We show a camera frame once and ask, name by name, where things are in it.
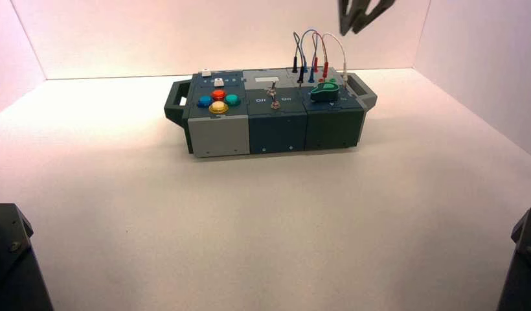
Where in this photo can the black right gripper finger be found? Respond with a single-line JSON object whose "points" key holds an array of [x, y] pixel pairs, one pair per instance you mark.
{"points": [[349, 13], [379, 12]]}

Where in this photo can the green rotary knob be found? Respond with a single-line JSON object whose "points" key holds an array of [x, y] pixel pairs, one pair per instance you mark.
{"points": [[324, 92]]}

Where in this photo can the white rectangular display panel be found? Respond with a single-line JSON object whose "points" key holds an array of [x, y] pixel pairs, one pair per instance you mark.
{"points": [[266, 79]]}

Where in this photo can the blue grey task box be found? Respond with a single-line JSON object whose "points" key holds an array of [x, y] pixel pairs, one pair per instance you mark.
{"points": [[274, 129]]}

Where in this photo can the green round push button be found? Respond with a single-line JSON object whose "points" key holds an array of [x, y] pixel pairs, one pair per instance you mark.
{"points": [[232, 100]]}

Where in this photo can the white slider knob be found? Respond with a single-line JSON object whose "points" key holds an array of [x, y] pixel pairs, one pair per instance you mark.
{"points": [[205, 73], [218, 82]]}

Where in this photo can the red round push button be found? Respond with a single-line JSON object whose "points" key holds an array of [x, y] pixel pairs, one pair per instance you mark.
{"points": [[218, 94]]}

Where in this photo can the blue round push button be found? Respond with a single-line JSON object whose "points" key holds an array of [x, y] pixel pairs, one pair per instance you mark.
{"points": [[205, 101]]}

